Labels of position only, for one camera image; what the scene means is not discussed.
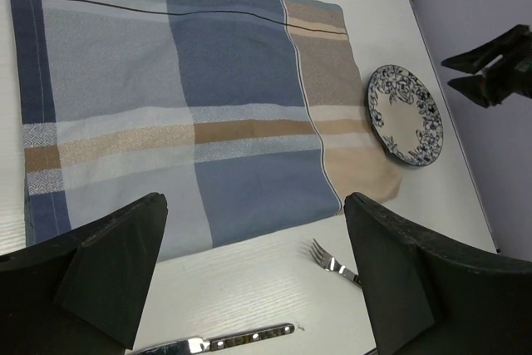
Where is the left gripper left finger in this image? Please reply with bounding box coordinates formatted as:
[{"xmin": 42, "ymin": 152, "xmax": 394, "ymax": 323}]
[{"xmin": 1, "ymin": 193, "xmax": 168, "ymax": 354}]

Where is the blue plaid cloth placemat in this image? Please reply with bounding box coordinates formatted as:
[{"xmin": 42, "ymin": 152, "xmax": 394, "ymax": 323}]
[{"xmin": 10, "ymin": 0, "xmax": 401, "ymax": 260}]

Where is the silver knife dark handle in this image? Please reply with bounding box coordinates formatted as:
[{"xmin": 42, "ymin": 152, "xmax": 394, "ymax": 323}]
[{"xmin": 132, "ymin": 323, "xmax": 296, "ymax": 355}]

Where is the silver fork dark handle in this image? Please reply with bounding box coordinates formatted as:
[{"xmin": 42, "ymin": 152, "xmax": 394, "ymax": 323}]
[{"xmin": 301, "ymin": 239, "xmax": 362, "ymax": 288}]

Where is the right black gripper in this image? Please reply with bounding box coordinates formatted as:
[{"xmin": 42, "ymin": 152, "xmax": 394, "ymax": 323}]
[{"xmin": 441, "ymin": 24, "xmax": 531, "ymax": 106}]

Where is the blue floral ceramic plate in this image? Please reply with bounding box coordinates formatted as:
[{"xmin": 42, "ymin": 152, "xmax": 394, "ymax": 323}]
[{"xmin": 367, "ymin": 65, "xmax": 444, "ymax": 167}]

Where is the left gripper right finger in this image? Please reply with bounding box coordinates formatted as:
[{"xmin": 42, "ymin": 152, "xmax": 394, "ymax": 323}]
[{"xmin": 344, "ymin": 193, "xmax": 531, "ymax": 354}]

